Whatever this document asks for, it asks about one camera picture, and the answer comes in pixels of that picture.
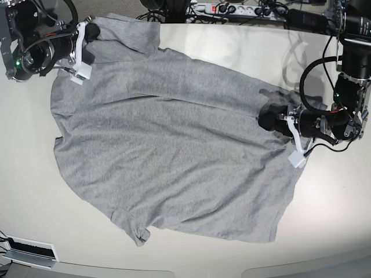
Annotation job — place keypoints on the grey cable tray slot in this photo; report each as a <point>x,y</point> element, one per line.
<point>31,252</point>

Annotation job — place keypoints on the white power strip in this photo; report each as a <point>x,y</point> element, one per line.
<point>236,11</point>

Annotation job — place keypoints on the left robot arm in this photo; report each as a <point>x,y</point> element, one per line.
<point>346,119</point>

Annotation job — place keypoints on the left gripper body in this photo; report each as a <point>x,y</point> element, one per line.
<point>309,124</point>

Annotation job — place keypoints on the black power adapter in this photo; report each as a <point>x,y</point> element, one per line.
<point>306,20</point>

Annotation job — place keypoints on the grey t-shirt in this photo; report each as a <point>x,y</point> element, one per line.
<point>155,138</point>

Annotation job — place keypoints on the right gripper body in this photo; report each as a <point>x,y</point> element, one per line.
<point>59,48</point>

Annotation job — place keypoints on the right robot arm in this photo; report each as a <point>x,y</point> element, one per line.
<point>34,41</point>

